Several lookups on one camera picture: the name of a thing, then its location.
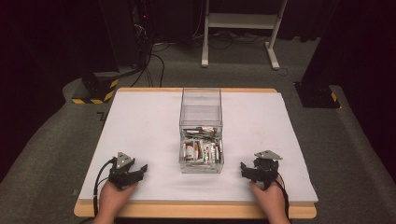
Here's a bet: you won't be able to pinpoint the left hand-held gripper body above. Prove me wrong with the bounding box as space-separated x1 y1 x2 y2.
107 151 136 189

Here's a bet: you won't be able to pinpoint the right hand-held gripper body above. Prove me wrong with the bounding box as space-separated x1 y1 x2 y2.
252 149 284 190

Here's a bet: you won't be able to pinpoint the white board mat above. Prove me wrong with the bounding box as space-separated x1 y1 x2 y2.
78 91 319 203

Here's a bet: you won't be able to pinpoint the pile of small packets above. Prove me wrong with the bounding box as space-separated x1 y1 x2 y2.
181 125 224 163

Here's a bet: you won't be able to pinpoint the wooden table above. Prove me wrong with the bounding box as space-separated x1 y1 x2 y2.
73 87 318 220

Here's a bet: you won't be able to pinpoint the clear plastic box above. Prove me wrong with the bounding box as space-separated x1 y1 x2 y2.
178 87 225 175

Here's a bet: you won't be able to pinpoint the black yellow striped stand base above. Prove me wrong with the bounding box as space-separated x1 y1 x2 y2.
71 71 120 105

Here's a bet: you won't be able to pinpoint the black flat stand base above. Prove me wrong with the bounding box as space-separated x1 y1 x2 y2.
293 80 342 109

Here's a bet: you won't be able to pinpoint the dark computer tower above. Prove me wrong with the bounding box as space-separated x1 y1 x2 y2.
130 0 154 68

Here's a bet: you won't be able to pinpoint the white metal stand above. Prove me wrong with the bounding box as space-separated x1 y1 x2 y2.
201 0 290 71

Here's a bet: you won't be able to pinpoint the dark curtain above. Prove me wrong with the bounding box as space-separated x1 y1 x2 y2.
0 0 120 175
300 0 396 175

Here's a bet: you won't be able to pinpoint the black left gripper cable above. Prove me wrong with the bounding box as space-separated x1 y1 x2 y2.
92 157 119 218

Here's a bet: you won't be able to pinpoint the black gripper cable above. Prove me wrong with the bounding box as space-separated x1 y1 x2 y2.
92 157 119 218
274 177 291 220

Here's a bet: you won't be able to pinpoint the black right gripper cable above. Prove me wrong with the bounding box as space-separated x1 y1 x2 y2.
274 177 291 220

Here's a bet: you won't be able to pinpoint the black floor cables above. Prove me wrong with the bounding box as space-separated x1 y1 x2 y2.
130 36 171 89

